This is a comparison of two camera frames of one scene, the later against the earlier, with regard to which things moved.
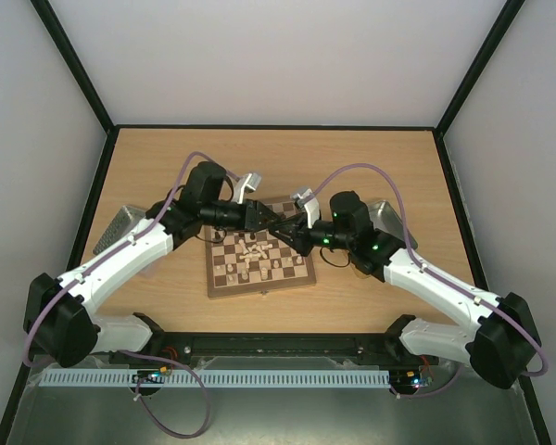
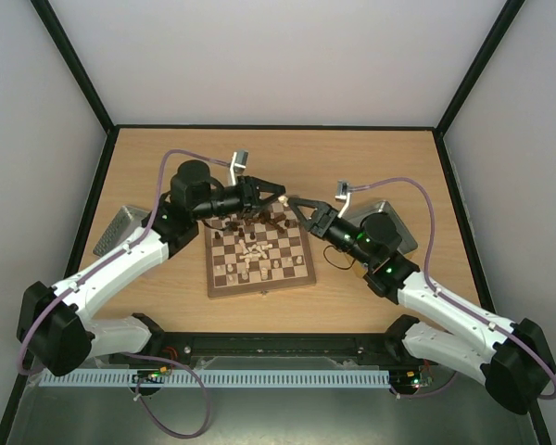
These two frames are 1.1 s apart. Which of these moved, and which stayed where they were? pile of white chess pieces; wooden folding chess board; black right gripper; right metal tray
Moved: black right gripper
Stayed: pile of white chess pieces; wooden folding chess board; right metal tray
